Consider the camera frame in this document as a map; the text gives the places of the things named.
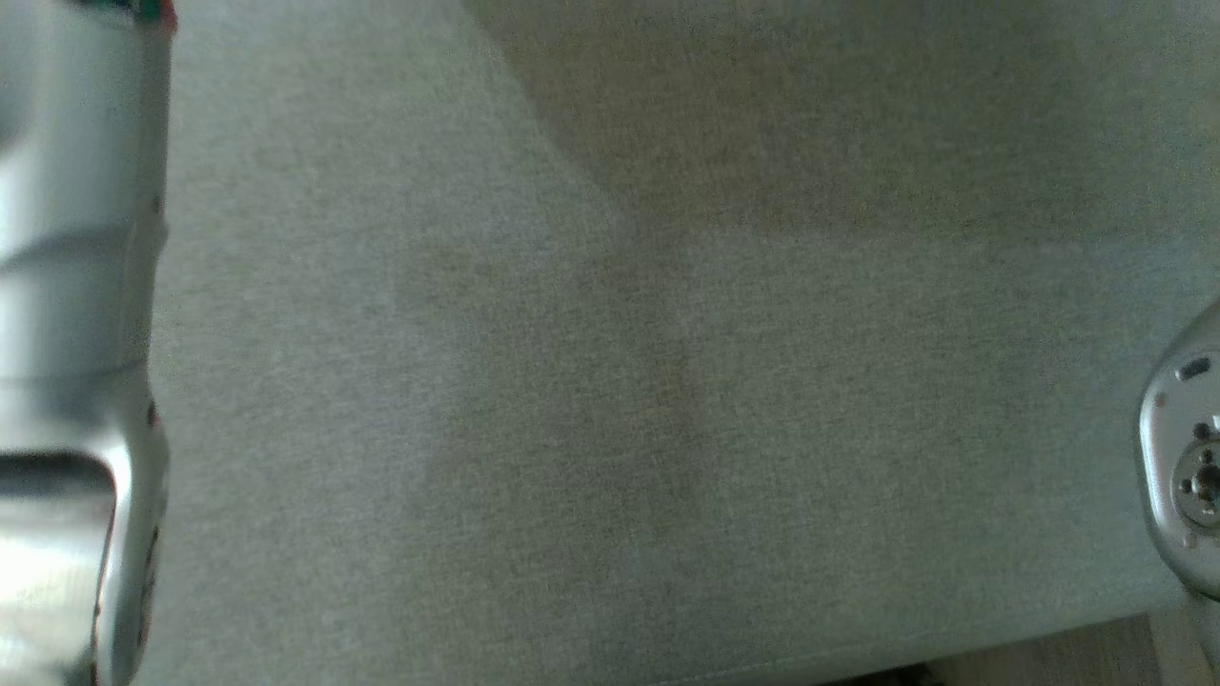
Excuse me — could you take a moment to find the large grey sofa seat cushion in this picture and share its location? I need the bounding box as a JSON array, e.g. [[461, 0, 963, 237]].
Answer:
[[124, 0, 1220, 686]]

